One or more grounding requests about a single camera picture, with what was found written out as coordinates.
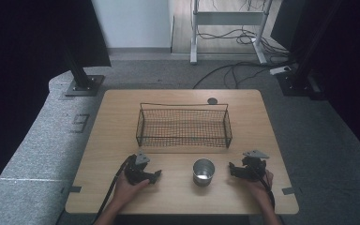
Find black floor cables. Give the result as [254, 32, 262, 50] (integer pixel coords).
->
[192, 60, 294, 90]

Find black curtain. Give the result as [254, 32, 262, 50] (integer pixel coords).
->
[0, 0, 113, 207]
[270, 0, 360, 167]

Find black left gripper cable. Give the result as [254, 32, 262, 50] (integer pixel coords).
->
[90, 155, 134, 225]

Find white metal desk frame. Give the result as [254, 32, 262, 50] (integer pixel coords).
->
[189, 0, 268, 66]

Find black cables under desk frame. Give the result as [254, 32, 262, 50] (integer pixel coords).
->
[197, 27, 291, 58]

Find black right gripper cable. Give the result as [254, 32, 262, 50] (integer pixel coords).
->
[255, 168, 277, 211]

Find black wire mesh basket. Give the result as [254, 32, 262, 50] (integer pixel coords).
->
[136, 102, 233, 149]

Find person's left hand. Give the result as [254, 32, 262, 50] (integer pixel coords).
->
[112, 172, 151, 206]

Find person's right hand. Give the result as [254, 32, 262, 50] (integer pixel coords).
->
[244, 169, 275, 204]

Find black stand with base plate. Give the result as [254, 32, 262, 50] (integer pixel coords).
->
[276, 0, 341, 101]
[63, 46, 106, 98]

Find shiny metal cup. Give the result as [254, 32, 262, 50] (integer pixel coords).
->
[192, 157, 216, 188]

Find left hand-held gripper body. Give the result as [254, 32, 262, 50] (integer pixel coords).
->
[125, 151, 154, 186]

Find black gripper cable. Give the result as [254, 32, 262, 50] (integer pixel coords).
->
[90, 155, 134, 225]
[255, 168, 277, 211]

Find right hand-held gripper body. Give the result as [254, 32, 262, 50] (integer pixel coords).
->
[241, 149, 271, 183]

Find white power strip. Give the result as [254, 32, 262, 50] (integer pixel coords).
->
[268, 65, 293, 76]

